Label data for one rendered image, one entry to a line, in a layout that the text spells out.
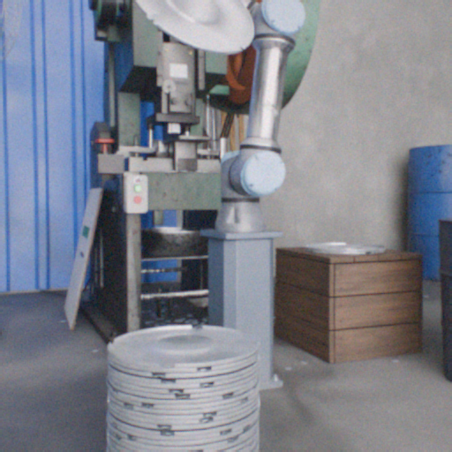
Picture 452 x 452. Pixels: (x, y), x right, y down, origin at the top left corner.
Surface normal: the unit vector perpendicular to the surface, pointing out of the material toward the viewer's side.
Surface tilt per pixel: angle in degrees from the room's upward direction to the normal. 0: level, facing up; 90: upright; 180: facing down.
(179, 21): 55
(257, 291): 90
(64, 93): 90
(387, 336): 90
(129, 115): 90
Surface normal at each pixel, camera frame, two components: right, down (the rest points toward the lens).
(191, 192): 0.39, 0.04
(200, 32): 0.46, -0.55
